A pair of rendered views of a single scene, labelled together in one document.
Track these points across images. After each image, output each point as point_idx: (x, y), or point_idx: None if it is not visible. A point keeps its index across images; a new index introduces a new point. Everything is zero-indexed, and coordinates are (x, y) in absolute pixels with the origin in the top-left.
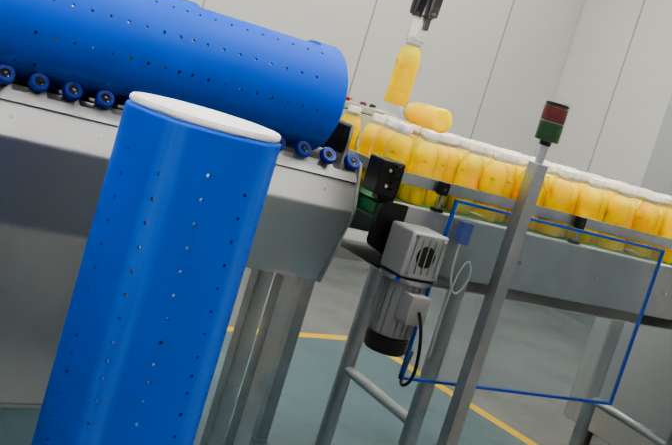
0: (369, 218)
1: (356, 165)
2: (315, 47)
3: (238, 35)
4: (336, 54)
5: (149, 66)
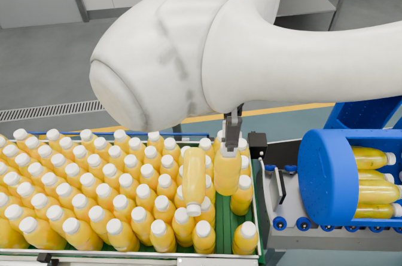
0: None
1: (267, 165)
2: (350, 132)
3: None
4: (327, 132)
5: None
